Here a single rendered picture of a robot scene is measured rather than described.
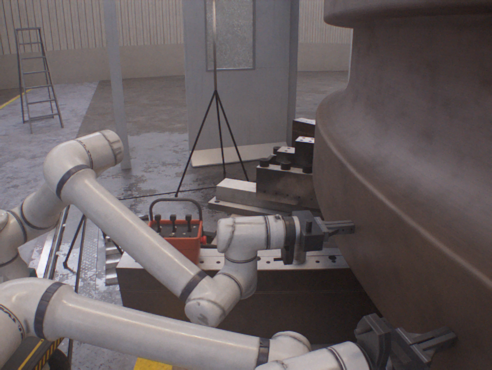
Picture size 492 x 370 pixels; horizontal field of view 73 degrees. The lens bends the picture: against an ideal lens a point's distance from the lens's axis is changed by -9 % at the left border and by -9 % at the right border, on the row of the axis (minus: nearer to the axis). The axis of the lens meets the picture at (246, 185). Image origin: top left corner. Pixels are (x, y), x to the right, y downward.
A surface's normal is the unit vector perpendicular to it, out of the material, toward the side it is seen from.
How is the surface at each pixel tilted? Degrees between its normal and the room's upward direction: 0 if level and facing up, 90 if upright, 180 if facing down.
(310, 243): 90
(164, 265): 51
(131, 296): 90
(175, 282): 68
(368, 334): 90
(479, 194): 62
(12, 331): 76
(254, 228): 42
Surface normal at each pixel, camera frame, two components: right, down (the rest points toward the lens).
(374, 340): -0.96, 0.11
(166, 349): -0.02, -0.04
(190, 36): 0.32, 0.36
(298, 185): -0.38, 0.36
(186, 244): 0.03, 0.50
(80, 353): 0.00, -0.92
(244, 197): -0.36, 0.05
